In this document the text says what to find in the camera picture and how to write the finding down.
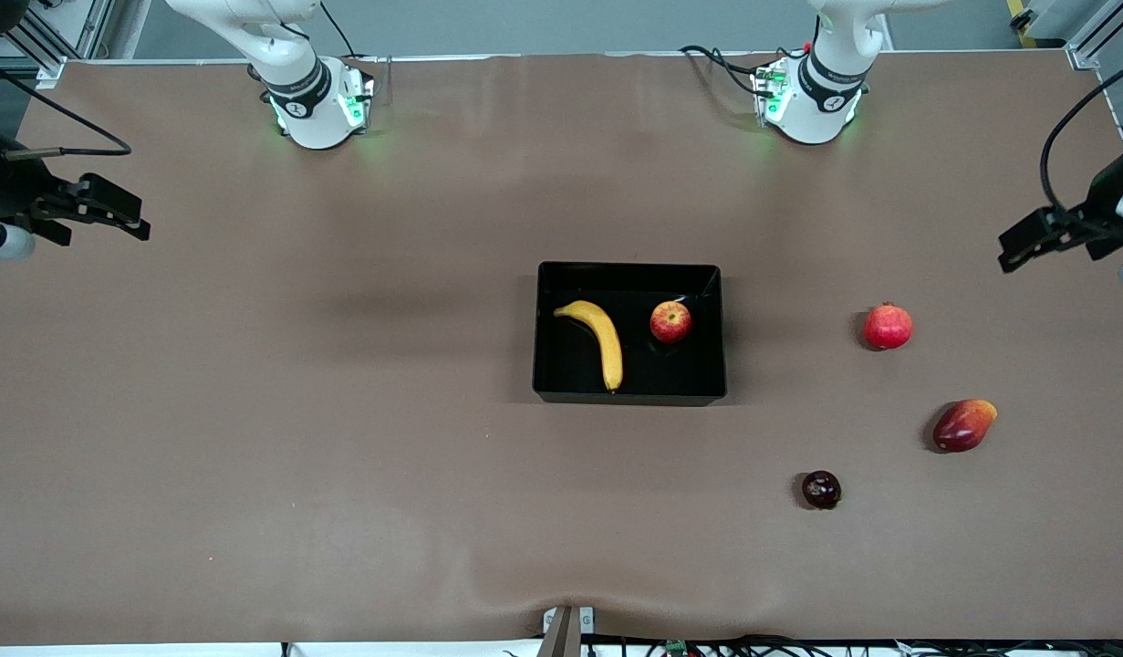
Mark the red yellow apple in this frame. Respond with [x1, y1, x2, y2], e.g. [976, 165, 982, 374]
[650, 300, 693, 345]

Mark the yellow banana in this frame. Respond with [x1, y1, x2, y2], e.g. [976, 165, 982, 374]
[553, 300, 625, 393]

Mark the black rectangular plastic box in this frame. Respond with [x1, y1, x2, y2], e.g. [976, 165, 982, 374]
[532, 261, 728, 406]

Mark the red pomegranate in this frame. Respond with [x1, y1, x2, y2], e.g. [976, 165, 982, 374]
[863, 302, 915, 352]

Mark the red yellow mango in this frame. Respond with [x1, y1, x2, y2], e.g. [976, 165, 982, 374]
[932, 399, 998, 454]

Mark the white module with green light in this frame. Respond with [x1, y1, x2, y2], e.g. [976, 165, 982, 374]
[338, 59, 380, 130]
[751, 62, 790, 124]

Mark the large table cover mat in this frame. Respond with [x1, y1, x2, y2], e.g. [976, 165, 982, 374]
[0, 50, 1123, 647]

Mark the dark purple plum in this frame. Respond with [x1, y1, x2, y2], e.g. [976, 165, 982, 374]
[801, 470, 843, 511]

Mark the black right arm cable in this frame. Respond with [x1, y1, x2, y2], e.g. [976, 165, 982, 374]
[0, 50, 133, 163]

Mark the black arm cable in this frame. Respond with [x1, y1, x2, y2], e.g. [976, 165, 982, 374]
[0, 50, 133, 163]
[1038, 57, 1123, 220]

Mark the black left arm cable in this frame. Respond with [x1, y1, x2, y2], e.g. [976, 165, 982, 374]
[1038, 57, 1123, 220]

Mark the aluminium frame profile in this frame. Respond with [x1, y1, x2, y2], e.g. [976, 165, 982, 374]
[1067, 0, 1123, 69]
[0, 0, 115, 88]

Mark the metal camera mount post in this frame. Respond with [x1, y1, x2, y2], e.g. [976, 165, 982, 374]
[541, 605, 597, 657]

